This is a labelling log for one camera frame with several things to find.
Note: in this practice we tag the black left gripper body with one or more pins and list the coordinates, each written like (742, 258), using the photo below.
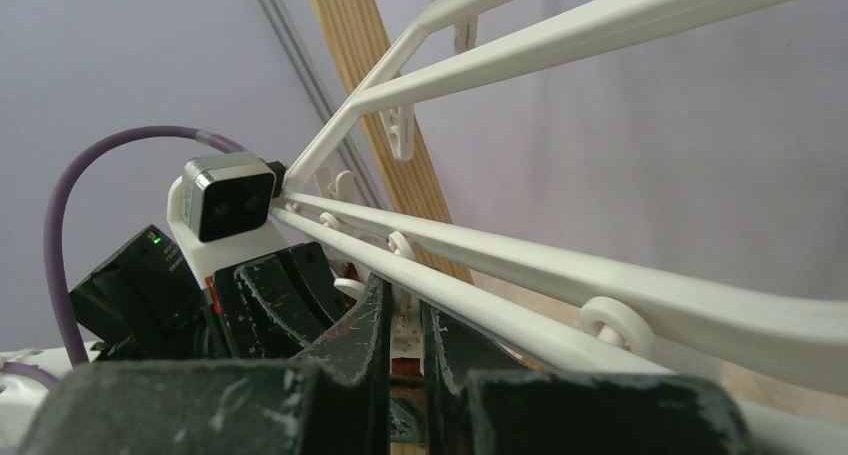
(273, 306)

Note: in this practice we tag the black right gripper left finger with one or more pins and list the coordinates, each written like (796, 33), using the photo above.
(332, 398)

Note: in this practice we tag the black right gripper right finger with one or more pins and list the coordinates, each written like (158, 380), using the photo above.
(483, 401)

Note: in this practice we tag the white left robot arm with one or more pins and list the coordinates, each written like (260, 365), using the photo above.
(174, 297)

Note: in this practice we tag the white clip drying hanger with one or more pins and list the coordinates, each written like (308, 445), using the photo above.
(590, 181)

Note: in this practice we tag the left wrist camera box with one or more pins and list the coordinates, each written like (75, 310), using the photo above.
(218, 211)

